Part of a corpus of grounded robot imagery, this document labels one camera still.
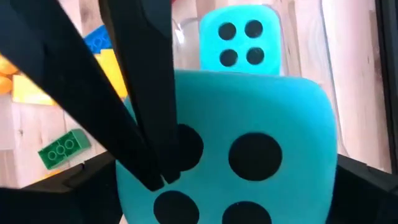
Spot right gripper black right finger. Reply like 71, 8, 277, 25
326, 154, 398, 224

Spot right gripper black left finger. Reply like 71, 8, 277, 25
0, 151, 124, 224

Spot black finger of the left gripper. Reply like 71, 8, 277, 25
0, 0, 165, 192
99, 0, 181, 184

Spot dark green toy block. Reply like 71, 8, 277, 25
37, 128, 92, 170

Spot small teal foam dice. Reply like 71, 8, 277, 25
198, 4, 282, 77

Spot large teal foam dice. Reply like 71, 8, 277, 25
115, 70, 340, 224

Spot flat dark blue toy block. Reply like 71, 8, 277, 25
83, 24, 113, 54

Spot large yellow toy block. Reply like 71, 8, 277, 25
0, 54, 57, 106

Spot clear plastic container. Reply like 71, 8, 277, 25
172, 0, 346, 153

